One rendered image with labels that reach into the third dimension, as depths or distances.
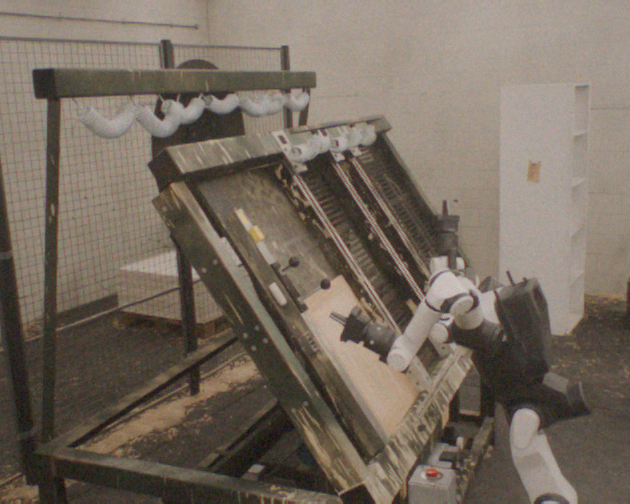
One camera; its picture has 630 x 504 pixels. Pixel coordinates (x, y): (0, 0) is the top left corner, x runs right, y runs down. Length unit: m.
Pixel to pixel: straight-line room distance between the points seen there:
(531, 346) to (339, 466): 0.74
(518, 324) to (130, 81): 1.65
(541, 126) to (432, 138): 2.07
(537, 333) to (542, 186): 3.87
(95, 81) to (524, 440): 1.93
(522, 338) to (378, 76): 6.08
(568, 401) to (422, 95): 5.85
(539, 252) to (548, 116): 1.11
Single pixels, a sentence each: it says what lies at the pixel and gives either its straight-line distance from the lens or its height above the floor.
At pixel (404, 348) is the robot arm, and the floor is 1.31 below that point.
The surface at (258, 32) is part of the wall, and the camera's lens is 9.22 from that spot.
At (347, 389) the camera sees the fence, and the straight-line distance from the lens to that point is 2.59.
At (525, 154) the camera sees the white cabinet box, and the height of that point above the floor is 1.50.
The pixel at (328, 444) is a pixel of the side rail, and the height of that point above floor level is 1.01.
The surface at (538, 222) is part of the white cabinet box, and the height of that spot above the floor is 0.95.
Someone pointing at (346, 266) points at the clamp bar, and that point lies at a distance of 2.99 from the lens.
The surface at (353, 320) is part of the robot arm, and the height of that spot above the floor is 1.38.
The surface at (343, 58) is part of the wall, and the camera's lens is 8.60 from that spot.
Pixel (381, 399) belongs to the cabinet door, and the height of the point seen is 0.98.
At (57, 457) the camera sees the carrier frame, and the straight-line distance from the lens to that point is 3.07.
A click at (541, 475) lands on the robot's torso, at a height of 0.75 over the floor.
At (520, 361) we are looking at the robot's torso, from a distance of 2.60.
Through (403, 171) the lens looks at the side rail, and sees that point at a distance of 4.29.
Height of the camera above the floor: 2.09
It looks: 12 degrees down
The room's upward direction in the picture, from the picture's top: 3 degrees counter-clockwise
